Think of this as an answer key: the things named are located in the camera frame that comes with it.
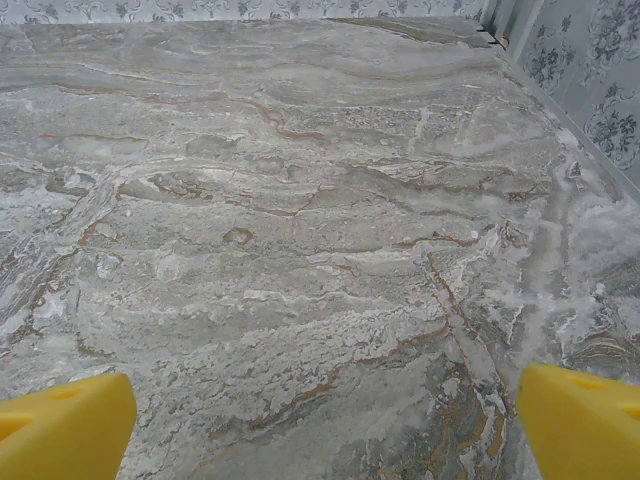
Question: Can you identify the aluminium frame post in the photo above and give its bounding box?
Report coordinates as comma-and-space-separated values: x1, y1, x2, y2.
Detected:
477, 0, 514, 51

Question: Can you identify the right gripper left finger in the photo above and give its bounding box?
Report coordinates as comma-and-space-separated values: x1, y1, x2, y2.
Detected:
0, 372, 138, 480

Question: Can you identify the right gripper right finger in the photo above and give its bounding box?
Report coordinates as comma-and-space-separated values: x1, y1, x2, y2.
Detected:
516, 364, 640, 480

